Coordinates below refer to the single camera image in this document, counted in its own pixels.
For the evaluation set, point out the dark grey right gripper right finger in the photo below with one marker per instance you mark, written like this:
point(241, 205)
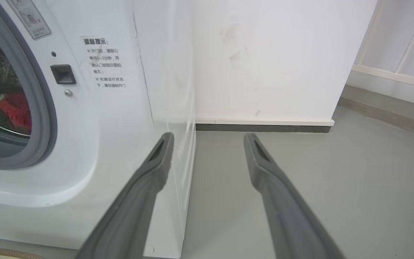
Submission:
point(282, 208)

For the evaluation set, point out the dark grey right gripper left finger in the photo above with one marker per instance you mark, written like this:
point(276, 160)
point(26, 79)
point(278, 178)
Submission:
point(135, 205)

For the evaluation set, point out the white front-load washing machine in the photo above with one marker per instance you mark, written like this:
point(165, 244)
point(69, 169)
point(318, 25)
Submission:
point(84, 126)

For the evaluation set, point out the grey rubber door gasket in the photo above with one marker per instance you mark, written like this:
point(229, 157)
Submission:
point(31, 108)

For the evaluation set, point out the red knitted garment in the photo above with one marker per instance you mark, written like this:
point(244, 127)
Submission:
point(15, 109)

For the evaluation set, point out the white framed glass partition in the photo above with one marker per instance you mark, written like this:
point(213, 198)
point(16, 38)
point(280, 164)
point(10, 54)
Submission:
point(399, 43)

